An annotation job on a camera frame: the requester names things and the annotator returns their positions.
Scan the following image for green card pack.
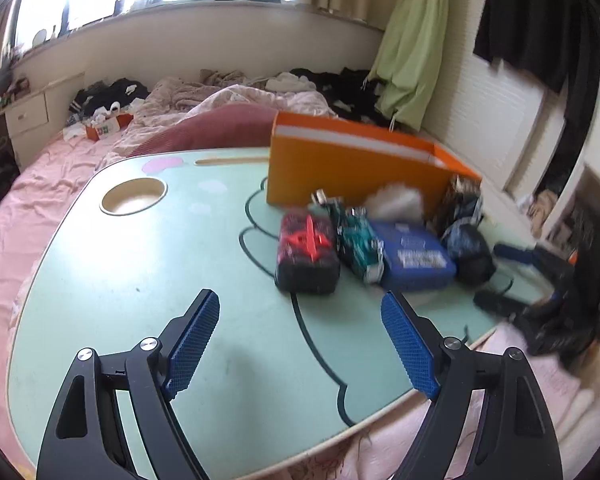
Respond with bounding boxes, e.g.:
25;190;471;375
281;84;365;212
330;200;385;283

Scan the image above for black hanging garment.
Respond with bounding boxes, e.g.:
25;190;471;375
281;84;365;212
472;0;600;196

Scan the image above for light green hanging cloth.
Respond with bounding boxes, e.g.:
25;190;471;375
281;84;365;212
367;0;468;133

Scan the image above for mint green cartoon desktop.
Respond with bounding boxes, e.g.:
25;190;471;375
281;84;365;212
6;147;546;471

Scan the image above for white drawer cabinet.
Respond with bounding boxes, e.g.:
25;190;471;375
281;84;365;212
2;87;51;153

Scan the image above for orange cardboard box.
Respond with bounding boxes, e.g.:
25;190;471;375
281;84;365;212
266;111;483;221

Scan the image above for small black clothes pile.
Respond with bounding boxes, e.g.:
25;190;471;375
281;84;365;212
69;78;151;116

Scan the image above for white louvered wardrobe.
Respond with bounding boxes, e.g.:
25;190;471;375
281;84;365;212
420;50;566;196

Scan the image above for maroon pillow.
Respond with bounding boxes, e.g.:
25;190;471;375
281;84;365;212
135;105;281;158

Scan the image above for red and black box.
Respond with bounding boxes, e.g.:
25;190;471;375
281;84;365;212
274;212;342;295

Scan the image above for beige crumpled clothes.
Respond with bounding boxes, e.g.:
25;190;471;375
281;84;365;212
200;69;246;88

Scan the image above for black pouch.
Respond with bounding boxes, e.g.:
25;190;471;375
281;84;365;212
441;222;497;286

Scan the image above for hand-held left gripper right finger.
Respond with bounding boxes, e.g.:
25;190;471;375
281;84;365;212
381;290;563;480

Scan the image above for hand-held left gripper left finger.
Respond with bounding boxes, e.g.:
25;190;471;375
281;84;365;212
36;288;221;480

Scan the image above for red tissue box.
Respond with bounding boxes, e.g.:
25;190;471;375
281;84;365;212
85;112;134;141

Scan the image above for white crumpled clothes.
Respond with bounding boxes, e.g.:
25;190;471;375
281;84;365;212
265;72;321;93

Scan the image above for large black clothes pile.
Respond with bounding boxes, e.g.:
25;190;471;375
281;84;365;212
290;66;396;126

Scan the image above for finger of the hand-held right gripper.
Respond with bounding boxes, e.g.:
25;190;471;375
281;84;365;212
494;242;557;282
472;287;532;322

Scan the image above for pink bed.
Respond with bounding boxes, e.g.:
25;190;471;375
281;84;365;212
0;130;131;411

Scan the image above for grey fluffy plush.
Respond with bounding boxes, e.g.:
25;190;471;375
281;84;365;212
362;183;426;225

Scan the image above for brown card box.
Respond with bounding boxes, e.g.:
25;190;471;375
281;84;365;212
432;174;483;233

